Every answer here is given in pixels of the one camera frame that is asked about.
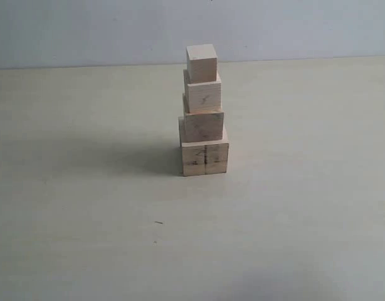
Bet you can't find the medium wooden cube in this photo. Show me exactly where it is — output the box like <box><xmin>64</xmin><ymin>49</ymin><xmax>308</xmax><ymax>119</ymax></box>
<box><xmin>182</xmin><ymin>94</ymin><xmax>224</xmax><ymax>142</ymax></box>

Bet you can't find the light wooden cube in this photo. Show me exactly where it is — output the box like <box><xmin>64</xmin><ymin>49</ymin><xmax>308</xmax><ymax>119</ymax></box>
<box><xmin>183</xmin><ymin>69</ymin><xmax>222</xmax><ymax>112</ymax></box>

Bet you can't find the large wooden cube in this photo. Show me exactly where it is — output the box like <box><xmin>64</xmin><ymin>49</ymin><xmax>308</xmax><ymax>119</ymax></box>
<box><xmin>178</xmin><ymin>117</ymin><xmax>229</xmax><ymax>176</ymax></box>

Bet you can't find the small wooden cube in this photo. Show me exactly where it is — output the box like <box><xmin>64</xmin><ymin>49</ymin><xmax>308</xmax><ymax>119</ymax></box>
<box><xmin>186</xmin><ymin>44</ymin><xmax>218</xmax><ymax>83</ymax></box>

